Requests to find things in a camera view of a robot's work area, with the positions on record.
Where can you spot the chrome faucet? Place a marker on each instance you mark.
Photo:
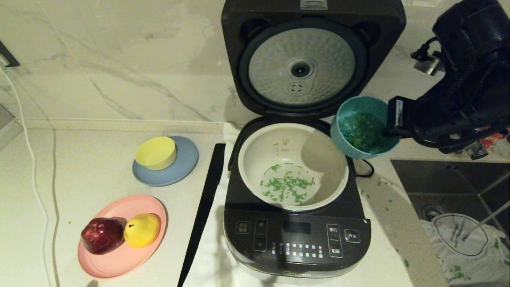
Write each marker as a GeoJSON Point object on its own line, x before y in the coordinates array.
{"type": "Point", "coordinates": [474, 150]}

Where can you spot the pink plate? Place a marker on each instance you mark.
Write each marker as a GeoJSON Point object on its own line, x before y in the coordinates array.
{"type": "Point", "coordinates": [119, 263]}

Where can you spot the black rice cooker body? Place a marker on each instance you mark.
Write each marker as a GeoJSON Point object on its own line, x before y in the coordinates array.
{"type": "Point", "coordinates": [295, 239]}

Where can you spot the white plastic bag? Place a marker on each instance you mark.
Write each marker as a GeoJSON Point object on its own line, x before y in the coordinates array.
{"type": "Point", "coordinates": [470, 271]}

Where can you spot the black flat mat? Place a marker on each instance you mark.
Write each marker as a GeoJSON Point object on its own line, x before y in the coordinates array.
{"type": "Point", "coordinates": [205, 207]}

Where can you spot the yellow bowl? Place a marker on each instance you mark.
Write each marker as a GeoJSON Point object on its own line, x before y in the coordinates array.
{"type": "Point", "coordinates": [155, 153]}

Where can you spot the white inner pot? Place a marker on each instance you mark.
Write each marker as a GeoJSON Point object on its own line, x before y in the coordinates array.
{"type": "Point", "coordinates": [263, 155]}

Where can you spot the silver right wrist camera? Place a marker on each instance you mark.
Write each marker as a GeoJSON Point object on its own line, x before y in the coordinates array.
{"type": "Point", "coordinates": [428, 65]}

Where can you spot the steel sink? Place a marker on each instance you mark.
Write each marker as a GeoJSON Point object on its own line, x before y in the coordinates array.
{"type": "Point", "coordinates": [438, 179]}

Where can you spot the blue plate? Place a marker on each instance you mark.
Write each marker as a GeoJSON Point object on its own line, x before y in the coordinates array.
{"type": "Point", "coordinates": [185, 163]}

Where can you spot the teal bowl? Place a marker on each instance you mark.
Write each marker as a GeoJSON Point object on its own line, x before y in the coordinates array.
{"type": "Point", "coordinates": [342, 143]}

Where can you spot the yellow pear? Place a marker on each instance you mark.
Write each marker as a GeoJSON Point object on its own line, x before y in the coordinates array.
{"type": "Point", "coordinates": [142, 230]}

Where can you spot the dark red apple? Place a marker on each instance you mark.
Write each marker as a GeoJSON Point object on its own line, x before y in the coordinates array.
{"type": "Point", "coordinates": [102, 236]}

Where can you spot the chopped green bits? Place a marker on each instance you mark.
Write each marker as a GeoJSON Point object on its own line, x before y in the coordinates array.
{"type": "Point", "coordinates": [362, 133]}

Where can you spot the black rice cooker lid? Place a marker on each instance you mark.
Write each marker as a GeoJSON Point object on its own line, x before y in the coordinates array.
{"type": "Point", "coordinates": [301, 67]}

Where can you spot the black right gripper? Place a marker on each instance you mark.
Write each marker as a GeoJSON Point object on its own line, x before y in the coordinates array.
{"type": "Point", "coordinates": [404, 115]}

